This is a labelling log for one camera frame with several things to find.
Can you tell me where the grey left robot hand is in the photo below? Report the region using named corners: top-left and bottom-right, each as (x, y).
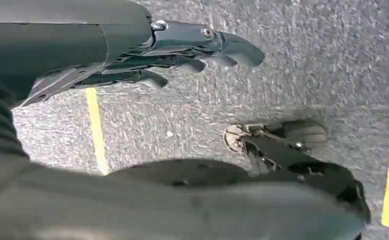
top-left (0, 0), bottom-right (372, 240)

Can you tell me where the thin yellow tape line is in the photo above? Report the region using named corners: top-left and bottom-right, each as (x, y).
top-left (85, 87), bottom-right (112, 176)

